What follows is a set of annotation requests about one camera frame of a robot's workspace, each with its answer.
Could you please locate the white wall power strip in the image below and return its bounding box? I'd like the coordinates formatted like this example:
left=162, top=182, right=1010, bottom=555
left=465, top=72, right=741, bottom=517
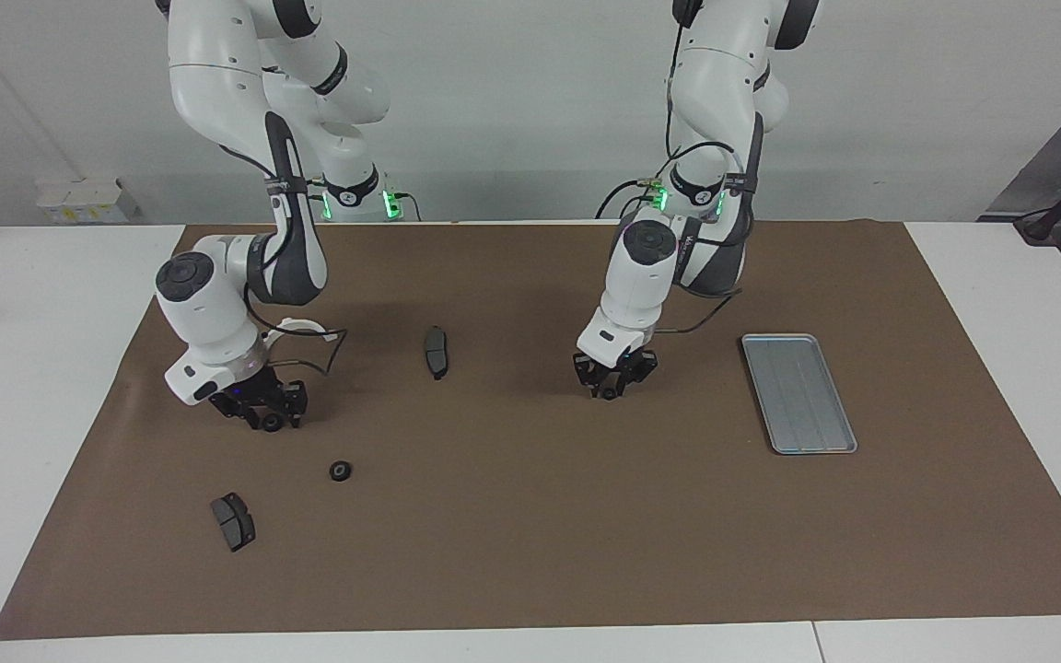
left=36, top=178, right=140, bottom=225

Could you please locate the silver metal tray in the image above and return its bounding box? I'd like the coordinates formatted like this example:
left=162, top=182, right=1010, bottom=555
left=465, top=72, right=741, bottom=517
left=740, top=333, right=859, bottom=456

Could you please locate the brown table mat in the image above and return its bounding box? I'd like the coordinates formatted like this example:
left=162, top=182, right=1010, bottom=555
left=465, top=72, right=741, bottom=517
left=0, top=221, right=1061, bottom=642

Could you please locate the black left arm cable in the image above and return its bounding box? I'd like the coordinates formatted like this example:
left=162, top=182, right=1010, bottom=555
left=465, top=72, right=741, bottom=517
left=597, top=138, right=745, bottom=336

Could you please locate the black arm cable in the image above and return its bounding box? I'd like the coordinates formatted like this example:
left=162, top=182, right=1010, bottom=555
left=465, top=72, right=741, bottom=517
left=597, top=138, right=745, bottom=336
left=243, top=304, right=349, bottom=380

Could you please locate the short dark brake pad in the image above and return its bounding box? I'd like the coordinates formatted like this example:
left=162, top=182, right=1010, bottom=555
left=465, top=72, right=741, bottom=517
left=210, top=493, right=257, bottom=553

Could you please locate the white curved plastic bracket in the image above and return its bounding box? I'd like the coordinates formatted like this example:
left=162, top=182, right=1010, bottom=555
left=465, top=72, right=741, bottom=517
left=259, top=317, right=333, bottom=351

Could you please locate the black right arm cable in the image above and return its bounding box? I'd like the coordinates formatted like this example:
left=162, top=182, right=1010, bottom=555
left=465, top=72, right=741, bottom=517
left=243, top=304, right=349, bottom=380

